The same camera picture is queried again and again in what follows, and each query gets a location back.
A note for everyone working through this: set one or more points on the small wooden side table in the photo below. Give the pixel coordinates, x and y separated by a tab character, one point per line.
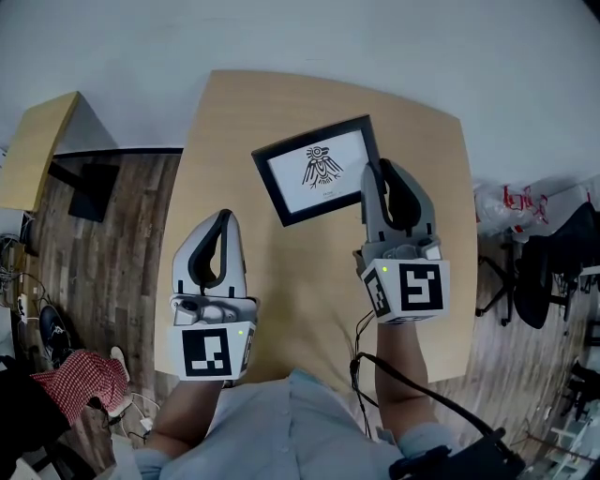
33	145

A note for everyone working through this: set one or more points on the black framed bird picture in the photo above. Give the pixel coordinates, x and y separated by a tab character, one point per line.
314	173

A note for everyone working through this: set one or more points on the black office chair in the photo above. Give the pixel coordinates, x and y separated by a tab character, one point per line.
539	262

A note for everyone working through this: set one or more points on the red checked cloth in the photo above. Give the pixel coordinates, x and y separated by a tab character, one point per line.
89	379

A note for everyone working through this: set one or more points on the clear plastic bags red print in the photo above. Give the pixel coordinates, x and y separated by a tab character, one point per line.
515	206

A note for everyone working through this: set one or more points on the person's right forearm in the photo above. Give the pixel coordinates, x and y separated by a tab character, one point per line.
403	365

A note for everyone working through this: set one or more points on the black pack on waist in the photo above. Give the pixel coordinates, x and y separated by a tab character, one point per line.
464	461

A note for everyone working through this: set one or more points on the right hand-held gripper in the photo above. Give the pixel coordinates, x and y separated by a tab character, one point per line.
412	290

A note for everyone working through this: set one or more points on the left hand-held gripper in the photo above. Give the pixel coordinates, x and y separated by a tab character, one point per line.
206	351

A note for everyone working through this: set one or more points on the person's left forearm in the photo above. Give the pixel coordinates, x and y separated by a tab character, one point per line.
183	412

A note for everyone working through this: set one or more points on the light blue shirt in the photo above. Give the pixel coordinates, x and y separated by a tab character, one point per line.
276	431

